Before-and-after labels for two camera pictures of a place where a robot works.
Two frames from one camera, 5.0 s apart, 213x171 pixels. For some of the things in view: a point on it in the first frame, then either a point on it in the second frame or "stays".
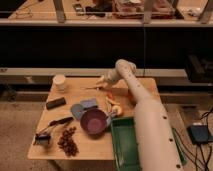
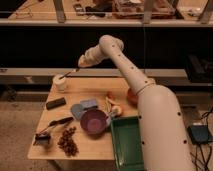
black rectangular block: [55, 103] stays
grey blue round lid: [76, 110] stays
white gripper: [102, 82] to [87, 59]
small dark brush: [42, 138] stays
